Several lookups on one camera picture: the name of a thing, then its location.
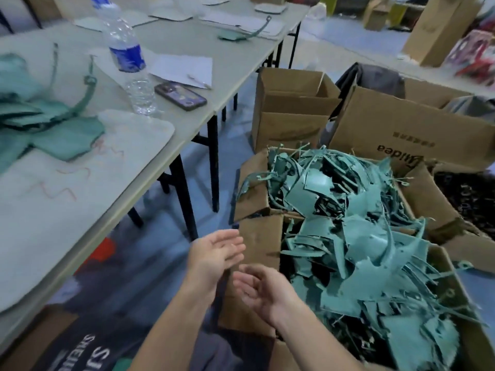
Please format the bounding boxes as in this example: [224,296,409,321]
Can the white foam sheet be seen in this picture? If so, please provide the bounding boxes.
[0,109,176,314]

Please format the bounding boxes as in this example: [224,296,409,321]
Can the white paper sheet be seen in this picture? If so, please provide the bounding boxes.
[145,53,215,90]

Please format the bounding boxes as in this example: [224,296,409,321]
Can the dark grey jacket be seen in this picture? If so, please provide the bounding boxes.
[331,61,408,122]

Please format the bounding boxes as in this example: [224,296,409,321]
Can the printed brown cardboard box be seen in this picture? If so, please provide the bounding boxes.
[328,82,495,175]

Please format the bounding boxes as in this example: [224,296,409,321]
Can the person's left hand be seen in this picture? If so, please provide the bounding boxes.
[186,229,247,300]

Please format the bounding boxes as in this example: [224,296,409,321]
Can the black smartphone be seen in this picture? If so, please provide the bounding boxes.
[154,81,208,112]

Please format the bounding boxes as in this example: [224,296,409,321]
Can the clear blue-label water bottle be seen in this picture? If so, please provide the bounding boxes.
[88,0,159,116]

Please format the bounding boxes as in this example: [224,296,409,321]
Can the pile of green plastic parts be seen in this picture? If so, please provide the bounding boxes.
[0,42,105,175]

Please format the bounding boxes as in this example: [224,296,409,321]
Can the black metal table legs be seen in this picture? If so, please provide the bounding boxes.
[127,19,303,242]

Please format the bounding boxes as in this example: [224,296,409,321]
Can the small cardboard box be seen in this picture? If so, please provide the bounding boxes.
[251,68,342,152]

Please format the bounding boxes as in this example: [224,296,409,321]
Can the person's left forearm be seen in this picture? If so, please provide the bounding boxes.
[130,285,213,371]

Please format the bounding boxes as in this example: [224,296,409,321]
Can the box of green parts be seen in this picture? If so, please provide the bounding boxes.
[217,145,495,371]

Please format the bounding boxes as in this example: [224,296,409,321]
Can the tall plain cardboard box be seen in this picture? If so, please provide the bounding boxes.
[401,0,482,68]

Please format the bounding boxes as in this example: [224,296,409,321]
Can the box of black small parts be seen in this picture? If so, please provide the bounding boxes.
[429,167,495,277]

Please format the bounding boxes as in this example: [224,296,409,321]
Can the person's right hand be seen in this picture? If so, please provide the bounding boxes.
[232,264,303,325]

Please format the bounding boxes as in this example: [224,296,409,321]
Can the person's right forearm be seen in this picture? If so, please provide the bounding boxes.
[271,301,366,371]

